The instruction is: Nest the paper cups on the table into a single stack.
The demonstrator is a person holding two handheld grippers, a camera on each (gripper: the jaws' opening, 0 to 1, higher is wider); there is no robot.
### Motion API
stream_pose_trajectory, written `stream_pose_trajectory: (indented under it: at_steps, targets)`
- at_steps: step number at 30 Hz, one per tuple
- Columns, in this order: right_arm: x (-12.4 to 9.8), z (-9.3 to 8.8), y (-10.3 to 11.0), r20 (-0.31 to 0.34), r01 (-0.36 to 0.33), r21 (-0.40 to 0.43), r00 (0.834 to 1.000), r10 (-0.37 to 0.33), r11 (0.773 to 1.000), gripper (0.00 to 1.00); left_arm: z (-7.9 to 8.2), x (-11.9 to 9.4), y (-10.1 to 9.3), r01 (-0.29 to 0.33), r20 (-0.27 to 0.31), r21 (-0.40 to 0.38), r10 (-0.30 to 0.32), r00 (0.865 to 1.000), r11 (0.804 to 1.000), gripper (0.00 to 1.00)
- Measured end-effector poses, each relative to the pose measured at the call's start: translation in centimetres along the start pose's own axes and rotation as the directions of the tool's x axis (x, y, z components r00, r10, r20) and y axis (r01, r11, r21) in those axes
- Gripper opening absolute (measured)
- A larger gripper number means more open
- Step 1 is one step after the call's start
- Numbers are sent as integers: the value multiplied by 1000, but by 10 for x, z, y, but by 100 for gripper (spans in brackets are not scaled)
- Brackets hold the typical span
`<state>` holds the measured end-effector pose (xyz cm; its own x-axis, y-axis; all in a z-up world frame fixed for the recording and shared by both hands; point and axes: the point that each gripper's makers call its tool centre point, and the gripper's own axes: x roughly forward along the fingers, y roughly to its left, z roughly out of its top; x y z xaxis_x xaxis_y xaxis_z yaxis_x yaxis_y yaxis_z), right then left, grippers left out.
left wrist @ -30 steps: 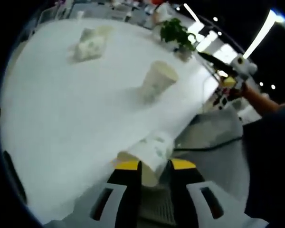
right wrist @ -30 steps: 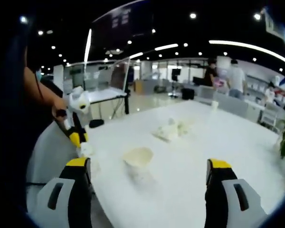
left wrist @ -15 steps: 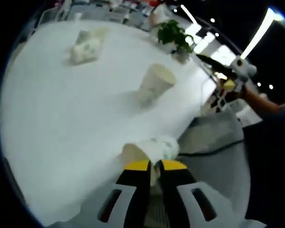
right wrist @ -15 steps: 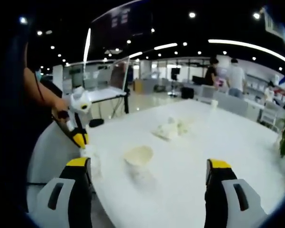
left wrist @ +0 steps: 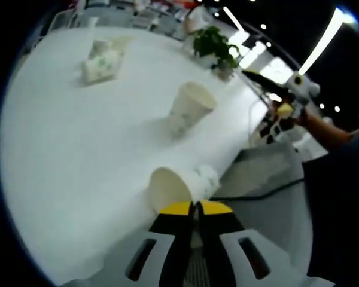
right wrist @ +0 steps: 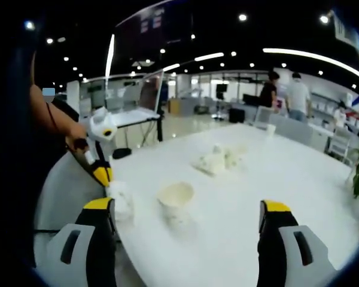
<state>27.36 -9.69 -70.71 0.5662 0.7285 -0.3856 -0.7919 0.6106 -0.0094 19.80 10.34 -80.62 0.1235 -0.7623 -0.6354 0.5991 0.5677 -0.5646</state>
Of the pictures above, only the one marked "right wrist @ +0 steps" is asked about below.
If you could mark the red banner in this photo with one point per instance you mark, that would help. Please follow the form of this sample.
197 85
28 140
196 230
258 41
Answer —
151 92

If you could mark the pile of paper cups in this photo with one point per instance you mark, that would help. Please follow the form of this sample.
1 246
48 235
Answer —
215 163

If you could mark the curved ceiling light strip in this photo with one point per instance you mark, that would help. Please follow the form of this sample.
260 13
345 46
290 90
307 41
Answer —
302 53

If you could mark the ceiling air vent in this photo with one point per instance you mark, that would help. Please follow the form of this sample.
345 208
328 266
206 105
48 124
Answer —
342 30

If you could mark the cardboard box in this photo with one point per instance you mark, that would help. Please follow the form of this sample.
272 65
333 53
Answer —
174 107

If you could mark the white table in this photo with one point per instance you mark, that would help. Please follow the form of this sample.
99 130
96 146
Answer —
257 167

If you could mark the black monitor on stand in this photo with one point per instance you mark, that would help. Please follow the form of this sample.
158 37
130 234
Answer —
222 88

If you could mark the straight ceiling light strip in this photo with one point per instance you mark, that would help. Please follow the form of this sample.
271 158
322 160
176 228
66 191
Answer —
209 56
171 67

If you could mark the green print paper cup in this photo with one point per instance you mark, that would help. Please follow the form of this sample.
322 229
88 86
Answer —
122 203
175 209

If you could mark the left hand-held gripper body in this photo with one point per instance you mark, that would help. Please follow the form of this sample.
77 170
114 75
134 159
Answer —
101 125

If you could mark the small plain paper cup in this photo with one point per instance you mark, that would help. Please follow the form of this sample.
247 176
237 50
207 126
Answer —
271 131

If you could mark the black box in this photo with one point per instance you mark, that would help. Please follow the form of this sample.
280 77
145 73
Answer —
237 115

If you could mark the side desk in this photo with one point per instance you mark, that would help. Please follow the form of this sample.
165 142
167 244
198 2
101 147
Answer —
128 115

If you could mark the black desk monitor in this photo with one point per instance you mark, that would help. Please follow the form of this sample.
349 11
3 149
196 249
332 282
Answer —
250 99

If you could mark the white mesh chair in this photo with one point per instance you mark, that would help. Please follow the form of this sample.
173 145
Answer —
339 143
261 116

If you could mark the grey upholstered chair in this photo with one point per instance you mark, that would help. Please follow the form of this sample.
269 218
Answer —
293 128

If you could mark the person's left hand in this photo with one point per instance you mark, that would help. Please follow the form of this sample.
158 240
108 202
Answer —
76 131

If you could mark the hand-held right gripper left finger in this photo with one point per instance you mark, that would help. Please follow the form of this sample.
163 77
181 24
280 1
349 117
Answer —
55 272

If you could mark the person's dark clothing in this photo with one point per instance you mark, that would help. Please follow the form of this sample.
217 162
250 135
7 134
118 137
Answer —
36 179

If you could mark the white storage shelves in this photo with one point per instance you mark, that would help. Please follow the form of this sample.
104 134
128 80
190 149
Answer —
323 104

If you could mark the group of ceiling spotlights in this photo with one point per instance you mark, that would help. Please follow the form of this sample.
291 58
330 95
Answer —
242 17

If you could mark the small black object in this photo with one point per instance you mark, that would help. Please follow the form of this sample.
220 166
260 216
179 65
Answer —
121 153

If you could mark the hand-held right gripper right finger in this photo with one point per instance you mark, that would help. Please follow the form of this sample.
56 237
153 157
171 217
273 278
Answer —
272 257

